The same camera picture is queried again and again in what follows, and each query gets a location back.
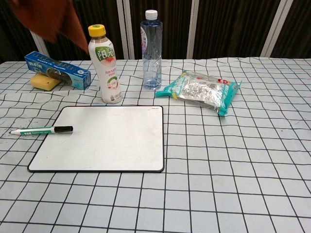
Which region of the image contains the teal and silver snack bag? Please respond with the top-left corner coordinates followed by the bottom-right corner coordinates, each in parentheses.
top-left (155, 70), bottom-right (242, 117)

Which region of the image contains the clear water bottle white cap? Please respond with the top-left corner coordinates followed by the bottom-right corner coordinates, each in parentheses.
top-left (140, 9), bottom-right (163, 91)

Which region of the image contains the checkered white tablecloth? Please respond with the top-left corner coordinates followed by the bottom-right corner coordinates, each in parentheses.
top-left (0, 57), bottom-right (311, 233)

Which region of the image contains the white drink bottle yellow cap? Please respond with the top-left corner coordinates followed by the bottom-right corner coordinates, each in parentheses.
top-left (87, 24), bottom-right (123, 105)

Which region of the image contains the blue rectangular carton box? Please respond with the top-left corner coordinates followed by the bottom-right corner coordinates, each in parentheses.
top-left (24, 50), bottom-right (91, 91)

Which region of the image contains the yellow sponge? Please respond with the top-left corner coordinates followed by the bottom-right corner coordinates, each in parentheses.
top-left (30, 73), bottom-right (60, 92)

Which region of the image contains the brown hanging cloth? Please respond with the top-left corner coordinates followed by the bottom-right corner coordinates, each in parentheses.
top-left (13, 0), bottom-right (89, 55)

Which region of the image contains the white board with black frame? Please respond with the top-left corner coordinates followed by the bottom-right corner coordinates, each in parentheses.
top-left (27, 105), bottom-right (166, 173)

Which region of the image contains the black folding screen white frame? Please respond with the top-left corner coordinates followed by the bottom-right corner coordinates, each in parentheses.
top-left (0, 0), bottom-right (311, 63)

